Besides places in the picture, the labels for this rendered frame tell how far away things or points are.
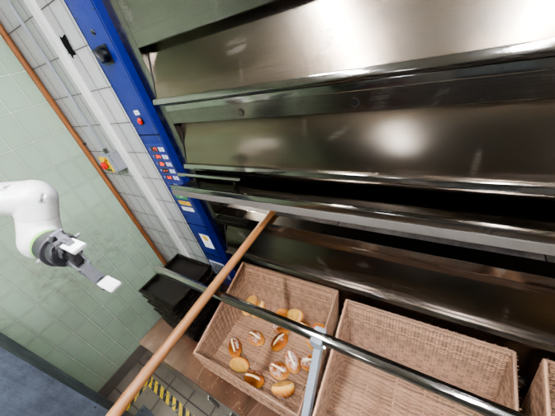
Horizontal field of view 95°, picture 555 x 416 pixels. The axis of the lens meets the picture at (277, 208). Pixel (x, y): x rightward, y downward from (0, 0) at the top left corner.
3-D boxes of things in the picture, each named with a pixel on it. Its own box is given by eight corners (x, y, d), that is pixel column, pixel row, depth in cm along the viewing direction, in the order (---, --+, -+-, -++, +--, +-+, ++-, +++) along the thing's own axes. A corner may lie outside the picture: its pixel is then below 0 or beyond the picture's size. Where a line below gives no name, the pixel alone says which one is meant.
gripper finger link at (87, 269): (64, 262, 66) (66, 263, 67) (98, 288, 65) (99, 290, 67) (79, 251, 68) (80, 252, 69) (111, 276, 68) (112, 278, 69)
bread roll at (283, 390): (272, 381, 111) (274, 396, 110) (269, 388, 105) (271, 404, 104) (294, 378, 110) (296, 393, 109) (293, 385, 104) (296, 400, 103)
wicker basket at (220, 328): (255, 290, 157) (242, 259, 142) (345, 322, 128) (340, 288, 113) (203, 368, 126) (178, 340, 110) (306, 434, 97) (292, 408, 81)
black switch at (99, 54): (106, 65, 95) (88, 31, 89) (116, 63, 91) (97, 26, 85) (97, 68, 92) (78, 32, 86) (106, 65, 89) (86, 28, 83)
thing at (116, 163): (119, 166, 147) (108, 149, 141) (128, 167, 141) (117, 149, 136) (106, 172, 142) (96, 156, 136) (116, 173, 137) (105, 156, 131)
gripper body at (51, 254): (64, 229, 70) (79, 236, 65) (84, 251, 75) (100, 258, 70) (35, 248, 65) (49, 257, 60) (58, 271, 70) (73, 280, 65)
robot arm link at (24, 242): (59, 248, 86) (13, 259, 77) (54, 212, 83) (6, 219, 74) (78, 257, 79) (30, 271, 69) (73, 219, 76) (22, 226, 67)
